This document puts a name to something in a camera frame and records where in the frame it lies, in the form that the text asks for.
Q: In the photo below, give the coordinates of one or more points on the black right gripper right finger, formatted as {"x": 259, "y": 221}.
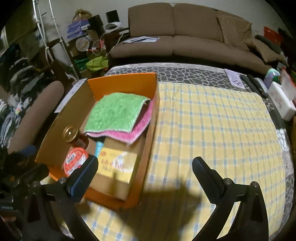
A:
{"x": 250, "y": 222}

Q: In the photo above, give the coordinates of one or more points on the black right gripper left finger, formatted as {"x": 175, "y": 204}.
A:
{"x": 39, "y": 221}

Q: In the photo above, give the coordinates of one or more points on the green microfiber cloth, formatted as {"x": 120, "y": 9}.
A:
{"x": 115, "y": 112}

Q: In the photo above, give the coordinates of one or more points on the pink microfiber cloth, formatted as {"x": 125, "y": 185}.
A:
{"x": 140, "y": 125}

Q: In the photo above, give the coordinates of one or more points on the red white round container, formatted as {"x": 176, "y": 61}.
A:
{"x": 74, "y": 159}

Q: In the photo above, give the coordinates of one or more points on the brown chair backrest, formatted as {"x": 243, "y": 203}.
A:
{"x": 36, "y": 115}

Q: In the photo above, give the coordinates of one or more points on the amber glass jar gold lid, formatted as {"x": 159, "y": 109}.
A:
{"x": 73, "y": 136}

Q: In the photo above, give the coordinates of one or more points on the yellow small carton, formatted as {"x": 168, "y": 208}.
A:
{"x": 117, "y": 164}

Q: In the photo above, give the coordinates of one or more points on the orange cardboard box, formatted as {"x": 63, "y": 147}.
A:
{"x": 102, "y": 190}

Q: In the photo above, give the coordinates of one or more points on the yellow plaid tablecloth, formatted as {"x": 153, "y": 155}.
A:
{"x": 234, "y": 134}

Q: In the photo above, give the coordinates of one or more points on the white tissue box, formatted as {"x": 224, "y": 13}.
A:
{"x": 284, "y": 106}

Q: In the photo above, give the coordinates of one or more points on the black remote control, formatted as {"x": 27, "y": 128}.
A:
{"x": 254, "y": 85}

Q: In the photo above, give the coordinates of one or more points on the purple white power strip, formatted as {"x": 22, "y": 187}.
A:
{"x": 234, "y": 78}

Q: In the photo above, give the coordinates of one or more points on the papers on sofa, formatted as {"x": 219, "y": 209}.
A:
{"x": 142, "y": 39}

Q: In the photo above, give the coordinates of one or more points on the brown sofa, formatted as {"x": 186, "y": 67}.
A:
{"x": 192, "y": 34}

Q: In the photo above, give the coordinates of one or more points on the brown sofa cushion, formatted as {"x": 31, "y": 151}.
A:
{"x": 235, "y": 31}

